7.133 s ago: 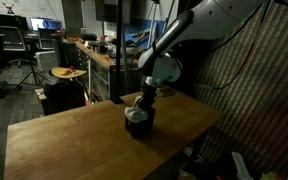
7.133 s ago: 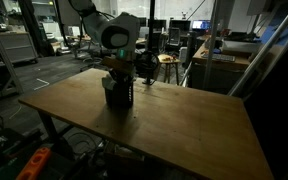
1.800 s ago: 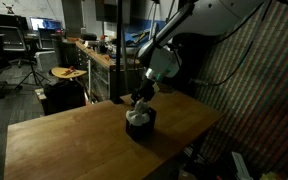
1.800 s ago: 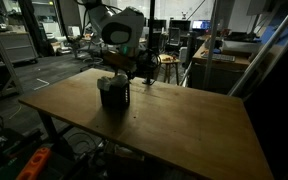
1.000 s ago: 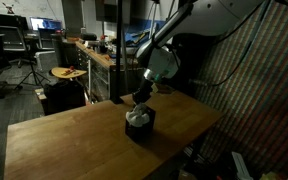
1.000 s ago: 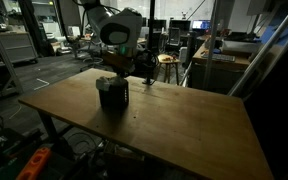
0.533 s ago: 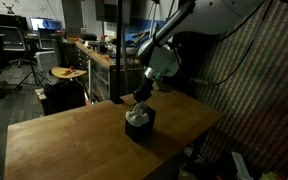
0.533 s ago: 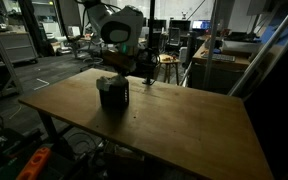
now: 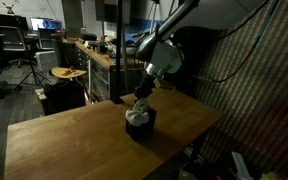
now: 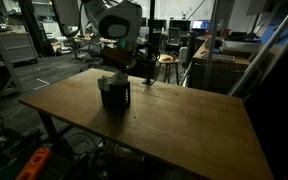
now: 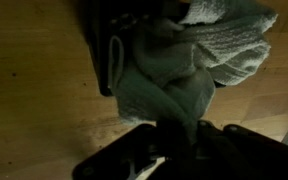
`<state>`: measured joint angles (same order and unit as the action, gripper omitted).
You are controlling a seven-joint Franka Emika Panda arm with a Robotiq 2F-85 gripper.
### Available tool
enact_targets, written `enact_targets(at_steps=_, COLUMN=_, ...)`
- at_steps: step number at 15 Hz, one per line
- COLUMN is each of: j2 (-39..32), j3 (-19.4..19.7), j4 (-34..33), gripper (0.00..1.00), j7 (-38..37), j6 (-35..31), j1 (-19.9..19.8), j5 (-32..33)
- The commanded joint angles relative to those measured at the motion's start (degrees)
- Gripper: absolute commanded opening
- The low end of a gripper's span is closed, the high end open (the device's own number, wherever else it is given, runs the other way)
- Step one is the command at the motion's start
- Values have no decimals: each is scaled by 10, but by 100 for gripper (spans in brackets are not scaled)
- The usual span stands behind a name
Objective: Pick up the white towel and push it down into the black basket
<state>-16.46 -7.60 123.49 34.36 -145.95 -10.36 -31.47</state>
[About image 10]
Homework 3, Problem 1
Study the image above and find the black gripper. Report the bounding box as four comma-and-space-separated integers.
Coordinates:
116, 60, 139, 77

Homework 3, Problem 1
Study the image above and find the white towel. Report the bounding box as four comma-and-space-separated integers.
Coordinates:
97, 69, 130, 92

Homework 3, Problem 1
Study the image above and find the black mesh basket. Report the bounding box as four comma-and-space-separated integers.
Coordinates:
100, 80, 132, 110

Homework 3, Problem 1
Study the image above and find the black vertical pole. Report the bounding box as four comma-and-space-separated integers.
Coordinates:
141, 0, 157, 86

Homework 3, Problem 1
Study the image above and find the round wooden stool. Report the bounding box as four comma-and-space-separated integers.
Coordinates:
156, 53, 182, 86

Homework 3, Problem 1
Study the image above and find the black office chair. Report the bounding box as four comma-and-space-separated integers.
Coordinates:
154, 29, 170, 56

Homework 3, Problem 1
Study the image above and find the black computer monitor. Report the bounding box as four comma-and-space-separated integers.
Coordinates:
155, 19, 168, 32
169, 19, 192, 33

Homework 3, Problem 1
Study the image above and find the grey mesh office chair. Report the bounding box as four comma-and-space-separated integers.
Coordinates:
168, 27, 182, 48

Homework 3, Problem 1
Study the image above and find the white computer case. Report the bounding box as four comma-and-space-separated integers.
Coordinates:
178, 46, 189, 64

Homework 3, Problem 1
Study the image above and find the monitor with blue screen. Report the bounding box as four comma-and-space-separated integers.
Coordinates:
191, 19, 212, 31

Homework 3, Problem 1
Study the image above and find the wooden workbench with drawers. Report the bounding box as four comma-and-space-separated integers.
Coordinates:
188, 43, 252, 95

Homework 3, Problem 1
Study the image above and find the white keyboard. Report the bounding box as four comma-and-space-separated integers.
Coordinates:
200, 53, 237, 63

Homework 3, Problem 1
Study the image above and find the black table leg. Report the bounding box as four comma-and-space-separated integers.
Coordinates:
37, 111, 62, 148

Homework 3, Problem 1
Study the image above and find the grey cabinet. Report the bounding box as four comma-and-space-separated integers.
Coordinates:
0, 31, 39, 64

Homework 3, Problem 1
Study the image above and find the black equipment case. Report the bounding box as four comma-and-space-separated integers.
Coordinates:
0, 128, 42, 158

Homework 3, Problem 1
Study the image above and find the silver metal tripod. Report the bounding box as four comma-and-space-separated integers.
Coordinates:
180, 0, 288, 98

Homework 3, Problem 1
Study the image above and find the blue panel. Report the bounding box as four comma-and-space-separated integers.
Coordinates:
259, 9, 288, 46

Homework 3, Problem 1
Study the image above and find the dark green case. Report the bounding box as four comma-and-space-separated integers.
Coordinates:
0, 156, 22, 180

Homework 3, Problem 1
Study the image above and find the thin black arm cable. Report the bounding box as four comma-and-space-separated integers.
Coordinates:
135, 42, 161, 69

